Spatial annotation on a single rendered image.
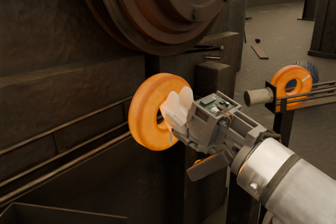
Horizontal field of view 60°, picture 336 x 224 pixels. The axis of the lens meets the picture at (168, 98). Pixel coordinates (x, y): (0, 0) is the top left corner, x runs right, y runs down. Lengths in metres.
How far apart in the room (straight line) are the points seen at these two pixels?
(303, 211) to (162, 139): 0.28
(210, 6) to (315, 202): 0.50
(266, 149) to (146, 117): 0.22
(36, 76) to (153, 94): 0.29
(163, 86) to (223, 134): 0.15
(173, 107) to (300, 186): 0.24
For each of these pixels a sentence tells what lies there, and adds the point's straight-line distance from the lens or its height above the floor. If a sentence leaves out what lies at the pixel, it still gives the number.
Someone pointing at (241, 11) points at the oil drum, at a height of 0.73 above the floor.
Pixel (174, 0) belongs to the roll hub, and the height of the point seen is 1.03.
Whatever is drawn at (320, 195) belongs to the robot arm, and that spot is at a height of 0.82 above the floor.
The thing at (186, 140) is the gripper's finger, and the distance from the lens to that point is 0.50.
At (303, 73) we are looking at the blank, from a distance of 1.16.
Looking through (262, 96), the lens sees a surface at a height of 0.68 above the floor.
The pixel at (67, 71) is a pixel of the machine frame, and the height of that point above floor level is 0.87.
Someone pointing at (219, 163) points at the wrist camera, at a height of 0.79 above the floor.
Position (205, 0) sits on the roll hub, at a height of 1.02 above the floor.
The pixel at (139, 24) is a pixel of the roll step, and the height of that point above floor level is 0.98.
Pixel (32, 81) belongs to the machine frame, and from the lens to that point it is 0.70.
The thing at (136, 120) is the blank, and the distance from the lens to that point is 0.53.
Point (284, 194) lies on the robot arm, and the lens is 0.43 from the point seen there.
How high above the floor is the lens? 1.07
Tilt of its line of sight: 22 degrees down
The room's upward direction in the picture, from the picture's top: straight up
